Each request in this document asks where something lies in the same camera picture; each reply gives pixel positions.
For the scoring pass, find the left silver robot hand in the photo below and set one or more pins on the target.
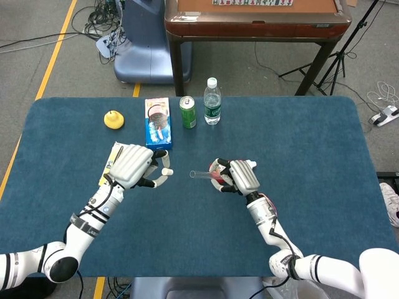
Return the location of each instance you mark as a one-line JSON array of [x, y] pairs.
[[131, 165]]

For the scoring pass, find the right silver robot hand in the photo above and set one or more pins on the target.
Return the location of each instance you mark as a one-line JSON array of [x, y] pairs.
[[244, 176]]

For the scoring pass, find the small white cap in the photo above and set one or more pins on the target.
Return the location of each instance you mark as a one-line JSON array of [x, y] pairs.
[[167, 171]]

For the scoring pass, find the clear glass test tube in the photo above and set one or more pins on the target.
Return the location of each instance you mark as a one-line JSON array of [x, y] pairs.
[[201, 174]]

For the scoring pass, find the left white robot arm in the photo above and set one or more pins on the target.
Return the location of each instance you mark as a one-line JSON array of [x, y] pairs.
[[81, 236]]

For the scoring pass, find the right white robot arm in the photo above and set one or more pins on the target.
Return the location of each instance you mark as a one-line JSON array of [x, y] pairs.
[[265, 211]]

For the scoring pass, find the red ketchup squeeze bottle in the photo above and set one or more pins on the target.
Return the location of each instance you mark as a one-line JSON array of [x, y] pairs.
[[252, 163]]

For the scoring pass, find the razor in yellow blister pack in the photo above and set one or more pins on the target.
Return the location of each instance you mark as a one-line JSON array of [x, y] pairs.
[[112, 157]]

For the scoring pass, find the yellow pear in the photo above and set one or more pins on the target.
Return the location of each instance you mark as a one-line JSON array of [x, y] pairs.
[[113, 121]]

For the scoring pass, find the blue cookie box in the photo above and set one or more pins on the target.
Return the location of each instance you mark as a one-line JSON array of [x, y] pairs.
[[158, 124]]

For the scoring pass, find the green drink can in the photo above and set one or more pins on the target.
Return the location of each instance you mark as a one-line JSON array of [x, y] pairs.
[[188, 116]]

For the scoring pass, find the clear plastic water bottle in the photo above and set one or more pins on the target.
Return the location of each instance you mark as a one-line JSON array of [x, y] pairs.
[[212, 106]]

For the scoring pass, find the blue felt table cover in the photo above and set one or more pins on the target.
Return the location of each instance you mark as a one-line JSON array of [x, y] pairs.
[[187, 233]]

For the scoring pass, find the clear plastic bag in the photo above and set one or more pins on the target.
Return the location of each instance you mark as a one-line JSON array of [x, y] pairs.
[[280, 291]]

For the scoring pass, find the grey-blue robot torso base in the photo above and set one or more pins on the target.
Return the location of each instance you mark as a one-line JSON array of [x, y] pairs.
[[196, 288]]

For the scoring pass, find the white extension socket block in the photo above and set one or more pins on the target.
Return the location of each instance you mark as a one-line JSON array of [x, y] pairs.
[[104, 45]]

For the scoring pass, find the black box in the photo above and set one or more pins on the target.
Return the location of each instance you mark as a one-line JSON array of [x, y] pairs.
[[388, 179]]

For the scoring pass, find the brown mahjong table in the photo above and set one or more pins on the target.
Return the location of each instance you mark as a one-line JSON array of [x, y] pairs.
[[249, 29]]

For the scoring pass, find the white power strip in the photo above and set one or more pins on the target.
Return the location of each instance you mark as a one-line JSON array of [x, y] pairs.
[[385, 116]]

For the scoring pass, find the black tripod stand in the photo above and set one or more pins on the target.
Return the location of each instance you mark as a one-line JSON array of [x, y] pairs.
[[339, 56]]

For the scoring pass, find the face-up mahjong tile row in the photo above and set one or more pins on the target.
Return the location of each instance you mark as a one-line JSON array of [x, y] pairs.
[[249, 2]]

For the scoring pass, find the brown cardboard box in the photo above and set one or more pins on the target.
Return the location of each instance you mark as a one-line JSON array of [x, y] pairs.
[[351, 2]]

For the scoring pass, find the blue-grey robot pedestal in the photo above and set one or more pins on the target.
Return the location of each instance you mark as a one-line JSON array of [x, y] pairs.
[[146, 46]]

